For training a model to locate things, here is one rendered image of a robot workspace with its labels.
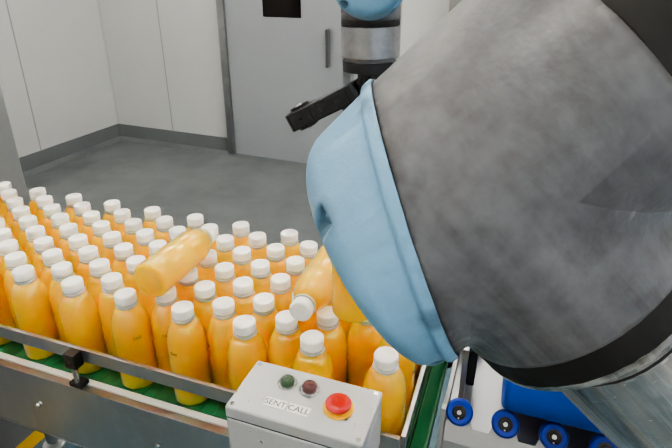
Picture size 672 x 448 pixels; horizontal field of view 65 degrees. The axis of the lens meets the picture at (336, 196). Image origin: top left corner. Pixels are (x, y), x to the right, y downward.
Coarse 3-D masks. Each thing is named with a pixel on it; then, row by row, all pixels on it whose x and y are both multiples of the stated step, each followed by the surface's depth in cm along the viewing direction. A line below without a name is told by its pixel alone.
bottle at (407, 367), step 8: (384, 344) 89; (400, 360) 88; (408, 360) 88; (400, 368) 88; (408, 368) 88; (408, 376) 89; (408, 384) 90; (408, 392) 91; (408, 400) 92; (408, 408) 92
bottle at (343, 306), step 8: (336, 272) 79; (336, 280) 80; (336, 288) 80; (344, 288) 79; (336, 296) 81; (344, 296) 80; (336, 304) 82; (344, 304) 80; (352, 304) 80; (336, 312) 82; (344, 312) 81; (352, 312) 81; (360, 312) 81; (344, 320) 82; (352, 320) 81; (360, 320) 81
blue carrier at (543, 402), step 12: (504, 384) 87; (504, 396) 82; (516, 396) 80; (528, 396) 79; (540, 396) 78; (552, 396) 78; (564, 396) 77; (504, 408) 86; (516, 408) 83; (528, 408) 81; (540, 408) 80; (552, 408) 79; (564, 408) 78; (576, 408) 77; (552, 420) 83; (564, 420) 81; (576, 420) 79; (588, 420) 78; (600, 432) 81
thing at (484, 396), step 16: (480, 368) 104; (448, 384) 99; (480, 384) 100; (496, 384) 100; (448, 400) 94; (480, 400) 97; (496, 400) 97; (480, 416) 93; (528, 416) 93; (528, 432) 90; (576, 432) 90; (592, 432) 90
